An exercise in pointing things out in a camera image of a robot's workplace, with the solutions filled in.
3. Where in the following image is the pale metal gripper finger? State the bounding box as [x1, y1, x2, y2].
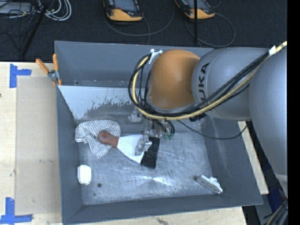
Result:
[127, 108, 142, 124]
[135, 135, 153, 157]

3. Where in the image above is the white striped cloth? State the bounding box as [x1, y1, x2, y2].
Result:
[75, 119, 121, 159]

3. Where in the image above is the grey metal bin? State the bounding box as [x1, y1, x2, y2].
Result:
[53, 40, 264, 225]

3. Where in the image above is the small white box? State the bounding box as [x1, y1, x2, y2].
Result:
[77, 164, 92, 186]

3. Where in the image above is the pale wood board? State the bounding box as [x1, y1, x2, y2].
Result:
[14, 76, 62, 217]

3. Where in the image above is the red-brown handled white scraper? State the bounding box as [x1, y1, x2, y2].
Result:
[97, 130, 150, 165]

